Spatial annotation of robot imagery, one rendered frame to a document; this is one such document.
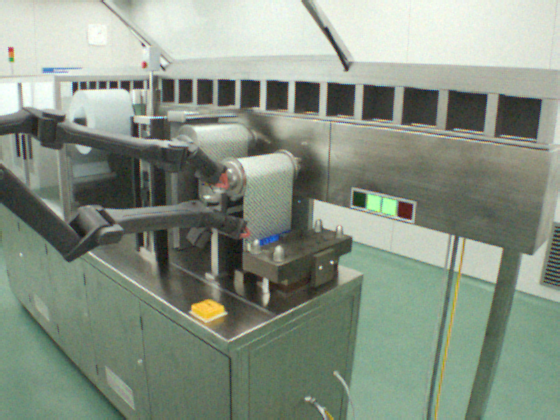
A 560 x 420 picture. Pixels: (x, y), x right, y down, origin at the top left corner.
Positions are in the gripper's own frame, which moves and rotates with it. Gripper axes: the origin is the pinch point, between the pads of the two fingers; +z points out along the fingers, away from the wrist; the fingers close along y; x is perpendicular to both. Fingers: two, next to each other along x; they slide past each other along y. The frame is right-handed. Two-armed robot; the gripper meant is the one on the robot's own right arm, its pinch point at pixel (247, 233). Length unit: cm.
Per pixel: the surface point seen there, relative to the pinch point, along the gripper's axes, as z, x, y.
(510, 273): 43, 18, 75
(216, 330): -17.5, -29.7, 19.5
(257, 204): -1.1, 10.4, 0.3
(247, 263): -1.5, -9.2, 6.4
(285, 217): 15.1, 11.1, 0.2
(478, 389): 67, -22, 73
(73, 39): 91, 182, -556
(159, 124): -28.5, 23.9, -32.9
